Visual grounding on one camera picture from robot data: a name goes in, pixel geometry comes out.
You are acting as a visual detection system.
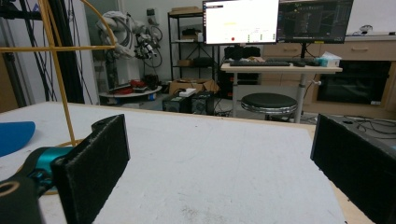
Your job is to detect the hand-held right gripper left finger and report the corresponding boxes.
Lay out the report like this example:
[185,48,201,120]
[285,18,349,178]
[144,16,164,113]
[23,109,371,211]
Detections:
[50,113,131,224]

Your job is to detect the black metal shelf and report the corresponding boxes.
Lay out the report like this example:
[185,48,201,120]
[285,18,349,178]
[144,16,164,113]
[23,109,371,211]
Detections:
[167,8,220,82]

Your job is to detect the black cable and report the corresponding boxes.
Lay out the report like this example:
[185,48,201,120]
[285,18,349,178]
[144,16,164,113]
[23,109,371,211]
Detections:
[342,115,396,140]

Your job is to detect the light wooden desk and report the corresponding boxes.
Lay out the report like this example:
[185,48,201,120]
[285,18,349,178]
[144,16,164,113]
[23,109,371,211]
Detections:
[219,62,344,124]

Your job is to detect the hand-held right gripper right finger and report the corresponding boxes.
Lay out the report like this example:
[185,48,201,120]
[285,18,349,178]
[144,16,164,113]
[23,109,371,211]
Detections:
[310,113,396,224]

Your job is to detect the round white platform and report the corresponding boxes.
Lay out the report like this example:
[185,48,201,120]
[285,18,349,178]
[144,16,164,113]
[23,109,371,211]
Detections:
[98,79,163,105]

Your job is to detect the yellow wire rack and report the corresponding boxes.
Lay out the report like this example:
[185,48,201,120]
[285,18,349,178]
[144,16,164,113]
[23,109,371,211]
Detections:
[0,0,117,147]

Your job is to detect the wooden cabinet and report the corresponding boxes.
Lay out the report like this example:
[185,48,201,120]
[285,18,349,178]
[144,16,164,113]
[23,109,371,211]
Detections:
[261,35,396,120]

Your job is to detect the dark monitor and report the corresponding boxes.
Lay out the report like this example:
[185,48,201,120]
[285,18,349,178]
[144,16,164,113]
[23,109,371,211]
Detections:
[276,0,355,45]

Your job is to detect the black computer case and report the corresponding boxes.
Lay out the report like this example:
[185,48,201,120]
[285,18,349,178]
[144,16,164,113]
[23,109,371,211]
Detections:
[162,91,216,116]

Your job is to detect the black keyboard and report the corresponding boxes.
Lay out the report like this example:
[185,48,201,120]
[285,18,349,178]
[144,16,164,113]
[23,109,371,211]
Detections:
[229,60,291,67]

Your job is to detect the black round stool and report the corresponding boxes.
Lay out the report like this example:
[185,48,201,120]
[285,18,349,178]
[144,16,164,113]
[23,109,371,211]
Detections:
[240,92,299,121]

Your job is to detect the blue flat object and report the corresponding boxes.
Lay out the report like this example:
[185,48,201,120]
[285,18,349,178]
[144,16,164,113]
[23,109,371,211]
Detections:
[0,120,36,158]

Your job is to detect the bright white monitor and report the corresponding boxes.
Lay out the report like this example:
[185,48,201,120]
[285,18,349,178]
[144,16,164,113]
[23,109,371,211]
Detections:
[202,0,280,46]

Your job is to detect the black metal stand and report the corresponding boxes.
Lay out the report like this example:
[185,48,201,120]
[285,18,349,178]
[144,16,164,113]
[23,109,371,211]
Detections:
[46,0,86,105]

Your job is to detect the cardboard box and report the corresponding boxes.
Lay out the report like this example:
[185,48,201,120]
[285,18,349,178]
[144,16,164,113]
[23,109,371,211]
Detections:
[168,77,219,95]

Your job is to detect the tissue box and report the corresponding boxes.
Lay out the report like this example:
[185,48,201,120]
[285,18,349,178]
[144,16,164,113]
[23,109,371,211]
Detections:
[317,50,343,68]

